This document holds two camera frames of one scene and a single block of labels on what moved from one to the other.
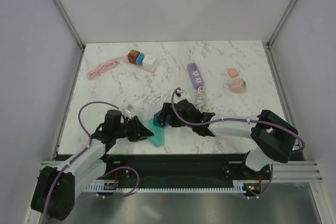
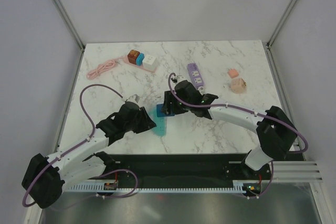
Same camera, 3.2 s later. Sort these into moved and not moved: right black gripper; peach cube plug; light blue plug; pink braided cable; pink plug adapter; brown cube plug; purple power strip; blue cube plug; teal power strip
Moved: teal power strip; right black gripper; blue cube plug
Not moved: peach cube plug; pink braided cable; brown cube plug; light blue plug; purple power strip; pink plug adapter
